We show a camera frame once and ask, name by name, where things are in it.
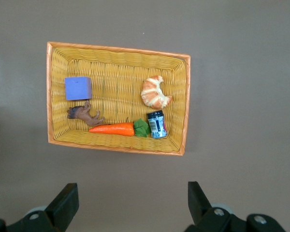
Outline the toy croissant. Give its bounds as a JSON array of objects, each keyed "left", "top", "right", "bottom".
[{"left": 140, "top": 75, "right": 173, "bottom": 110}]

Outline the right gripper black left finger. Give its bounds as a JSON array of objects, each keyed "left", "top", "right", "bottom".
[{"left": 0, "top": 183, "right": 80, "bottom": 232}]

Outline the purple foam cube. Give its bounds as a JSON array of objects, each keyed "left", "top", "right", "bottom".
[{"left": 64, "top": 76, "right": 93, "bottom": 101}]

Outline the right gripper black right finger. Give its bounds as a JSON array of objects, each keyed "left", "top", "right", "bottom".
[{"left": 183, "top": 181, "right": 287, "bottom": 232}]

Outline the small blue labelled can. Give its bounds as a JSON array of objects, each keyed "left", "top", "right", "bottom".
[{"left": 146, "top": 110, "right": 168, "bottom": 139}]

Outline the brown toy animal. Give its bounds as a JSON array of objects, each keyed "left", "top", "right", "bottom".
[{"left": 66, "top": 100, "right": 105, "bottom": 128}]

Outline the orange toy carrot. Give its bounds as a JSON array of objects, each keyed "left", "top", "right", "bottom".
[{"left": 88, "top": 118, "right": 152, "bottom": 138}]

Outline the yellow wicker basket orange rim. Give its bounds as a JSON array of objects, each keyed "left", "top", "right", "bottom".
[{"left": 46, "top": 41, "right": 191, "bottom": 157}]

